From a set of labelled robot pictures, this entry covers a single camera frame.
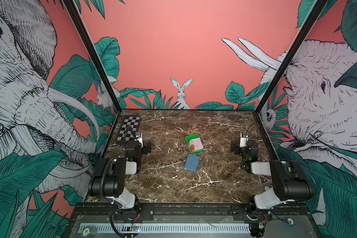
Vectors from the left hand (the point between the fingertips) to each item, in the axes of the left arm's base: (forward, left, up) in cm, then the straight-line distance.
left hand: (142, 138), depth 95 cm
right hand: (-3, -63, 0) cm, 63 cm away
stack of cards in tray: (-4, -35, -3) cm, 35 cm away
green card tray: (+2, -31, -3) cm, 31 cm away
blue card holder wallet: (-16, -31, -6) cm, 36 cm away
